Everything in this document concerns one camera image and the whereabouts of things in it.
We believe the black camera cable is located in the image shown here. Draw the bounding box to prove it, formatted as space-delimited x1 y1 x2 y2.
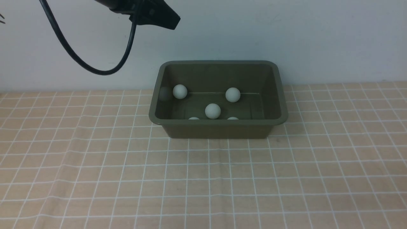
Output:
39 0 142 76

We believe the plain white ball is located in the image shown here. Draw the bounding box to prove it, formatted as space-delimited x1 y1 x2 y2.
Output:
172 84 188 100
205 103 221 119

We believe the olive green plastic bin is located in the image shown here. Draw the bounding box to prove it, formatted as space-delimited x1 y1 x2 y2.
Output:
149 60 288 139

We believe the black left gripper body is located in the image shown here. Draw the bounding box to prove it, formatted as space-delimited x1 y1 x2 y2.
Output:
97 0 181 30

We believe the checkered beige tablecloth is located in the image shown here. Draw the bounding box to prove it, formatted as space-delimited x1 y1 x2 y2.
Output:
0 82 407 229

